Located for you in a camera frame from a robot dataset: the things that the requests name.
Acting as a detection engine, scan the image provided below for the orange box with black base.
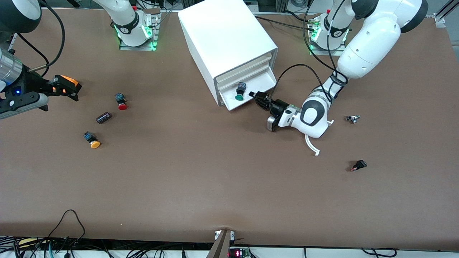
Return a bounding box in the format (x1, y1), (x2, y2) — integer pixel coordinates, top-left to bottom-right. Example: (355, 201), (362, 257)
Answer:
(54, 74), (82, 102)

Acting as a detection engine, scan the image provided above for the yellow push button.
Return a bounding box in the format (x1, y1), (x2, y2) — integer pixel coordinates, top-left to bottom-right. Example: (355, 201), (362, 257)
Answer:
(83, 131), (101, 149)

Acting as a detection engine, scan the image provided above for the red push button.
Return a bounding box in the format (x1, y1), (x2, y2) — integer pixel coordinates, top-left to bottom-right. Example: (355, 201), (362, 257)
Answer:
(114, 93), (128, 110)

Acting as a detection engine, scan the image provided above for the white drawer cabinet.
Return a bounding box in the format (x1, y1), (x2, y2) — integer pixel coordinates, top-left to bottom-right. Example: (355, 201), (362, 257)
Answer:
(178, 0), (279, 107)

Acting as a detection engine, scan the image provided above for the white semicircular plastic clamp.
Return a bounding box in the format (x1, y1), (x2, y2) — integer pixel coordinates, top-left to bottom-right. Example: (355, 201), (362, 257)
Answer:
(304, 119), (335, 157)

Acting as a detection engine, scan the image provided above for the device with red display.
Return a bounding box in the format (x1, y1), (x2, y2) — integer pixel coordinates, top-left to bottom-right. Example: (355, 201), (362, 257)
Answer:
(228, 247), (250, 258)

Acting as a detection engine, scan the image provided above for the aluminium frame profile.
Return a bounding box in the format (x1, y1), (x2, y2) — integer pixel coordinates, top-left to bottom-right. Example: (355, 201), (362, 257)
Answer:
(7, 32), (18, 55)
(433, 0), (459, 28)

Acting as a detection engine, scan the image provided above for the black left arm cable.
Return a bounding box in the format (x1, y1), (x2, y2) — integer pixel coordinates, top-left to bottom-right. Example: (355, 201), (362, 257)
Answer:
(271, 0), (348, 104)

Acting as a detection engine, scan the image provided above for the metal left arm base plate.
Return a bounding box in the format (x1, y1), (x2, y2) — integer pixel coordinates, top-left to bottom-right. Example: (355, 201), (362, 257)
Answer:
(309, 14), (347, 56)

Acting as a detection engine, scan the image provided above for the black cable across table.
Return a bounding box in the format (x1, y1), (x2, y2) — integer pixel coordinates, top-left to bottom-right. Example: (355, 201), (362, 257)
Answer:
(251, 10), (318, 32)

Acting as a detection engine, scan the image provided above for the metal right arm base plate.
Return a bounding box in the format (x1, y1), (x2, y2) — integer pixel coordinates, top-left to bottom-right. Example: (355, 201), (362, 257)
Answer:
(119, 9), (160, 51)

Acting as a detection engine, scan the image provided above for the black looped cable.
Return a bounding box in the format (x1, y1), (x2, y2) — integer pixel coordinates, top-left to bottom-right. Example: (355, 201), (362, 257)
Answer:
(47, 210), (86, 248)

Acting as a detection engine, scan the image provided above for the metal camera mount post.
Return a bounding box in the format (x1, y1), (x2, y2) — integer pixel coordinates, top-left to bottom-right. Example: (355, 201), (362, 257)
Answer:
(206, 229), (235, 258)

